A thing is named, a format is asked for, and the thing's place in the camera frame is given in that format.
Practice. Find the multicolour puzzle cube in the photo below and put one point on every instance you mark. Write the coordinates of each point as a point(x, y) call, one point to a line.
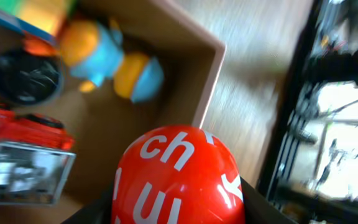
point(41, 18)

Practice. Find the black metal frame rack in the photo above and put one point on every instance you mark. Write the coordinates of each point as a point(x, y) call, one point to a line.
point(310, 174)

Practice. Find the orange blue duck toy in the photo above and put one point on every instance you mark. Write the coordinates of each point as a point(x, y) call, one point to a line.
point(95, 53)

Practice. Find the black round cap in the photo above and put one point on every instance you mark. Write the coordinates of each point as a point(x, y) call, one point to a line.
point(29, 80)

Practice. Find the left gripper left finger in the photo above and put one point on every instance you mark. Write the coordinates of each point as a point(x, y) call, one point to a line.
point(97, 212)

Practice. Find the red letter polyhedral die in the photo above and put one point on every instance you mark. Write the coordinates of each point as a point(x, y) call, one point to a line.
point(177, 174)

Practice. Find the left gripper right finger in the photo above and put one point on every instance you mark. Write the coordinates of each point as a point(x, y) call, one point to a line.
point(257, 210)

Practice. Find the beige open cardboard box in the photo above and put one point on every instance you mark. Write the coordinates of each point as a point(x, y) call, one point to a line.
point(103, 124)

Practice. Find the red toy car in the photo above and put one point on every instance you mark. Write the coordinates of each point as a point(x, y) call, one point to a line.
point(35, 158)

